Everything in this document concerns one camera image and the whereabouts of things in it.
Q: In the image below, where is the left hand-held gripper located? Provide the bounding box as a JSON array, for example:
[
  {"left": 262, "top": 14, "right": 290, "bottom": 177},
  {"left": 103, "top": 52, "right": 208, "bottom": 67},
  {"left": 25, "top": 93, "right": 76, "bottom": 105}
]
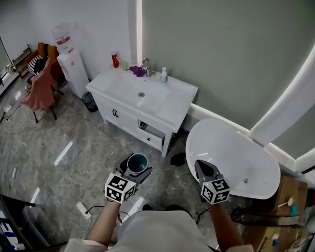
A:
[{"left": 104, "top": 159, "right": 153, "bottom": 204}]

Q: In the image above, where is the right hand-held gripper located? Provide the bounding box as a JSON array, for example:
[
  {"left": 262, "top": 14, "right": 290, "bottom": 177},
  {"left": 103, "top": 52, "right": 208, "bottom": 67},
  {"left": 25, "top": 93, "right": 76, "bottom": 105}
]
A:
[{"left": 194, "top": 159, "right": 231, "bottom": 204}]

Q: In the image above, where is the dark blue cup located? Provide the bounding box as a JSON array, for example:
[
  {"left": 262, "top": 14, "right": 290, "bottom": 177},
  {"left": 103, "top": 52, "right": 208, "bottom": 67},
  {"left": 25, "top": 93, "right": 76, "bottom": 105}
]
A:
[{"left": 127, "top": 153, "right": 149, "bottom": 177}]

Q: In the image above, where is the person's right forearm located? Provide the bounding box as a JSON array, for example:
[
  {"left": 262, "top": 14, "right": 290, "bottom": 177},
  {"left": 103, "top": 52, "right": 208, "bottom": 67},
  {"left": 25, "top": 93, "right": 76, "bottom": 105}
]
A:
[{"left": 208, "top": 202, "right": 247, "bottom": 252}]

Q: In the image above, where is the person's left forearm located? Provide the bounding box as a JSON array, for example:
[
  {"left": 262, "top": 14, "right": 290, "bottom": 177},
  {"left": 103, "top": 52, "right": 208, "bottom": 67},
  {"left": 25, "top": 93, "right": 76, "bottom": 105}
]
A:
[{"left": 85, "top": 200, "right": 122, "bottom": 247}]

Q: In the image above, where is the white bathtub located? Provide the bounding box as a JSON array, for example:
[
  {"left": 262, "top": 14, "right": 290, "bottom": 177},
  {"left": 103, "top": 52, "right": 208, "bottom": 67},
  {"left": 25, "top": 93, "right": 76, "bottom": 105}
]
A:
[{"left": 185, "top": 118, "right": 281, "bottom": 200}]

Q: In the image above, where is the black slipper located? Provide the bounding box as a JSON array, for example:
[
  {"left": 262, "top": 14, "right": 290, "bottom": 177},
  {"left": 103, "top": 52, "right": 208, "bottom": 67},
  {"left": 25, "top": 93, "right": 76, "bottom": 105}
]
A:
[{"left": 170, "top": 152, "right": 187, "bottom": 167}]

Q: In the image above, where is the white vanity drawer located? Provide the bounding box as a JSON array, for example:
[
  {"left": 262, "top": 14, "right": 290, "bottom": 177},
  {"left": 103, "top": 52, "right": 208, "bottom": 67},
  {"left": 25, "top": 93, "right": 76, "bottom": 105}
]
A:
[{"left": 137, "top": 119, "right": 166, "bottom": 152}]

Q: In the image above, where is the person's right black shoe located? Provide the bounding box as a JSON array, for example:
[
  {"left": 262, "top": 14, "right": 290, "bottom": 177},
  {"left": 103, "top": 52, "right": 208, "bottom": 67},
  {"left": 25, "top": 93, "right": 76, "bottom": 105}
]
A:
[{"left": 164, "top": 204, "right": 193, "bottom": 218}]

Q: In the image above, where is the black round item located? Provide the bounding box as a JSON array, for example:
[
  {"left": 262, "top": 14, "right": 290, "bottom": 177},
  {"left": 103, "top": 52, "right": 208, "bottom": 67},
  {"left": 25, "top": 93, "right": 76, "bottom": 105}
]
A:
[{"left": 230, "top": 207, "right": 253, "bottom": 223}]

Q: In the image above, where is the white power strip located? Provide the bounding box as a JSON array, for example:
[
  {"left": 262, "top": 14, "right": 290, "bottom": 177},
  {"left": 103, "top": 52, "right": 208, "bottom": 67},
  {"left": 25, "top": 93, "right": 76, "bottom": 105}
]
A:
[{"left": 76, "top": 202, "right": 92, "bottom": 219}]

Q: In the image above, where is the person's white shirt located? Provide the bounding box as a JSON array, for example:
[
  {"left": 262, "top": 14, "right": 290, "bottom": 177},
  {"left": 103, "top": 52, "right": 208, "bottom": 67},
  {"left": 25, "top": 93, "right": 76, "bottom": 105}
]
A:
[{"left": 64, "top": 210, "right": 253, "bottom": 252}]

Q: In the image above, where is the white vanity sink cabinet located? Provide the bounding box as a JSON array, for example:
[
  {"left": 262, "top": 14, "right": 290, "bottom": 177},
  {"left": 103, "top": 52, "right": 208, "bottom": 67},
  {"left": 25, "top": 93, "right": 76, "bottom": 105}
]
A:
[{"left": 85, "top": 66, "right": 200, "bottom": 159}]

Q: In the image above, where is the wooden spoon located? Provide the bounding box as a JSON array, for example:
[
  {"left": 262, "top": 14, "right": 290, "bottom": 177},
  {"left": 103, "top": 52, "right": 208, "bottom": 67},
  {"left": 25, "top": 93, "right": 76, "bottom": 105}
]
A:
[{"left": 277, "top": 197, "right": 294, "bottom": 208}]

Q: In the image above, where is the large brown cardboard box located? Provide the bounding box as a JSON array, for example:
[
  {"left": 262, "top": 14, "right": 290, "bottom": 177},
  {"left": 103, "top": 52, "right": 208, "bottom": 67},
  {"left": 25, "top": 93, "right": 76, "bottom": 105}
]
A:
[{"left": 241, "top": 224, "right": 307, "bottom": 252}]

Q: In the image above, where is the purple cloth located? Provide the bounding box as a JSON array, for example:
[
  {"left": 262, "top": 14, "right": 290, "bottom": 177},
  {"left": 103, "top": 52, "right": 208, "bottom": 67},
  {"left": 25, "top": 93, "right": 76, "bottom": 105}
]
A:
[{"left": 129, "top": 65, "right": 146, "bottom": 78}]

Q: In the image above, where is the chrome faucet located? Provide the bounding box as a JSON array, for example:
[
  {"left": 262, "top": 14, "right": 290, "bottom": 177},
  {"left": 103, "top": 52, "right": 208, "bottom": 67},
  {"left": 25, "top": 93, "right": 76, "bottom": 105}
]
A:
[{"left": 140, "top": 57, "right": 155, "bottom": 78}]

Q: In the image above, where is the white water dispenser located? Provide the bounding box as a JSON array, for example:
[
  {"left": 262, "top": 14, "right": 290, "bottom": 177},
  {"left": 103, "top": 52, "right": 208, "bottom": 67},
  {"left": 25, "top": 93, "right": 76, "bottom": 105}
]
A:
[{"left": 57, "top": 49, "right": 90, "bottom": 99}]

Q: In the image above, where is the pink cloth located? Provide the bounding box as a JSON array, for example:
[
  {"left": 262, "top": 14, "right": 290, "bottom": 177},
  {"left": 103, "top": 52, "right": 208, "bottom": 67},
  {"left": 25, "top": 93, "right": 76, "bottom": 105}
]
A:
[{"left": 20, "top": 61, "right": 58, "bottom": 112}]

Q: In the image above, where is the orange chair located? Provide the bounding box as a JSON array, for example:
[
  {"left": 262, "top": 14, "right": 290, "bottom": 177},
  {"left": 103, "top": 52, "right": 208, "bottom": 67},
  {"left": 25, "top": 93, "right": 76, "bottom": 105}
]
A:
[{"left": 37, "top": 42, "right": 60, "bottom": 60}]

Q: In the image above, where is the black white striped cloth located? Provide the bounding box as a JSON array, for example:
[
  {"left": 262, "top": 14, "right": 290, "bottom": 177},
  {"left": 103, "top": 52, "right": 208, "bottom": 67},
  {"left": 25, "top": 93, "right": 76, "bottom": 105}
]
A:
[{"left": 27, "top": 56, "right": 48, "bottom": 76}]

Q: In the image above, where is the clear water jug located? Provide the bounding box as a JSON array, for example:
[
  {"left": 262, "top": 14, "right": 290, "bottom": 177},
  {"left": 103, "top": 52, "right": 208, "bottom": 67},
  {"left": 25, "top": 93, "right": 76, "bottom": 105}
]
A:
[{"left": 51, "top": 22, "right": 78, "bottom": 55}]

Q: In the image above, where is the thin black pole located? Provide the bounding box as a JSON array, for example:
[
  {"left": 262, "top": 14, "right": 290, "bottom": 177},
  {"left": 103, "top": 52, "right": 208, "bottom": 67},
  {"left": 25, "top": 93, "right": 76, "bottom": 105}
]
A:
[{"left": 0, "top": 13, "right": 17, "bottom": 70}]

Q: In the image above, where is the black cable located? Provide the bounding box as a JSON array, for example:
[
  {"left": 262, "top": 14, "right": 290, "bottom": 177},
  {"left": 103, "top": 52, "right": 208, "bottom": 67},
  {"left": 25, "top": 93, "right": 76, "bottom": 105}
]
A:
[{"left": 78, "top": 205, "right": 131, "bottom": 240}]

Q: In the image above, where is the black wire trash bin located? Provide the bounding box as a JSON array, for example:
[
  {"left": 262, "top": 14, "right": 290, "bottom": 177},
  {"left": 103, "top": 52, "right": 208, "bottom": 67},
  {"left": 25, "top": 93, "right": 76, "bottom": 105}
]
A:
[{"left": 81, "top": 91, "right": 99, "bottom": 113}]

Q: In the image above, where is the metal frame shelf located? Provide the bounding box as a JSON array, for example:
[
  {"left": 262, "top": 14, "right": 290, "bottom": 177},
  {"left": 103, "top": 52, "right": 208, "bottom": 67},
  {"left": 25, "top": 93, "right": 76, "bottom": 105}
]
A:
[{"left": 12, "top": 44, "right": 33, "bottom": 79}]

